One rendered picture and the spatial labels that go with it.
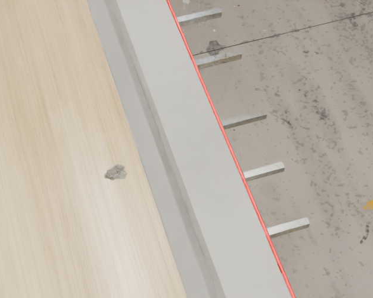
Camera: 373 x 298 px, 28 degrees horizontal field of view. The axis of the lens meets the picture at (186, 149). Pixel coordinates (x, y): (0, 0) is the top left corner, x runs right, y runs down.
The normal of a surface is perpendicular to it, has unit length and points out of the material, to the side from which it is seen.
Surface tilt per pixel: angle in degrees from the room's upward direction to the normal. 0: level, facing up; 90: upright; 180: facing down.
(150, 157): 61
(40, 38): 0
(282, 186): 0
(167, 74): 0
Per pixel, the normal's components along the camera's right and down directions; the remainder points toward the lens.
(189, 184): 0.00, -0.57
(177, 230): -0.84, -0.06
